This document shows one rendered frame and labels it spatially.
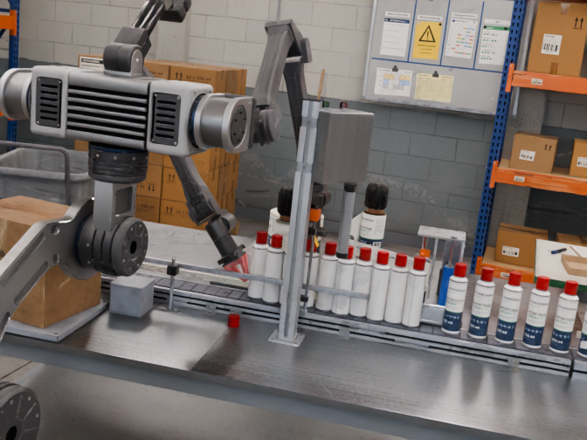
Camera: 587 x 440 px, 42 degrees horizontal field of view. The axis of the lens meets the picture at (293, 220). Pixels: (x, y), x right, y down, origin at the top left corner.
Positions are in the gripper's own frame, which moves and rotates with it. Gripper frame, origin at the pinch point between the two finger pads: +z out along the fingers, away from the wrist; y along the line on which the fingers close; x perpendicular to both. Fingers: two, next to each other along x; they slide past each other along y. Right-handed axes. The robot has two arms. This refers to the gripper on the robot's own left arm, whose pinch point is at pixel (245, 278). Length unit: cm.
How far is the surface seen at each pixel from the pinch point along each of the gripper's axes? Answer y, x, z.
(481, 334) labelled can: -4, -54, 45
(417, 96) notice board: 434, -41, -12
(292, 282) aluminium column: -16.0, -17.6, 5.1
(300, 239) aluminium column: -16.9, -26.0, -4.4
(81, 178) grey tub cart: 174, 124, -72
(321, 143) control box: -17, -44, -24
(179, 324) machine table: -18.9, 16.9, 0.3
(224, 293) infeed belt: -1.3, 7.8, 1.0
